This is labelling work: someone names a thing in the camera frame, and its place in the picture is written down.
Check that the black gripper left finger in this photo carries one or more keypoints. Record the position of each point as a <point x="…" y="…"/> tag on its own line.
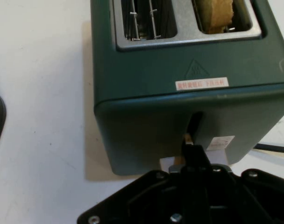
<point x="188" y="158"/>

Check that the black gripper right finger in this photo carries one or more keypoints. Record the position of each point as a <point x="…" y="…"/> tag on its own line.
<point x="202" y="161"/>

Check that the dark green two-slot toaster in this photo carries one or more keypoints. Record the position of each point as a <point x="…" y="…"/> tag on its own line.
<point x="144" y="93"/>

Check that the toasted bread slice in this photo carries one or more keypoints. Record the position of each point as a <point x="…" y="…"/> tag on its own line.
<point x="216" y="16"/>

